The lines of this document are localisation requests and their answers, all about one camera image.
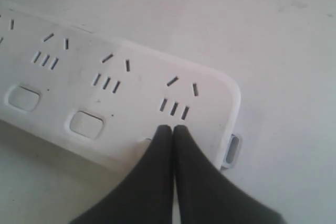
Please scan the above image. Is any white five-outlet power strip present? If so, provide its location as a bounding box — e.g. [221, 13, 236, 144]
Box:
[1, 0, 241, 170]

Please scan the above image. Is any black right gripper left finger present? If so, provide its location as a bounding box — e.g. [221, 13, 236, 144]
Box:
[72, 125, 173, 223]

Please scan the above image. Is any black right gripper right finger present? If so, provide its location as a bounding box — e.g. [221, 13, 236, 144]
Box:
[173, 125, 285, 223]

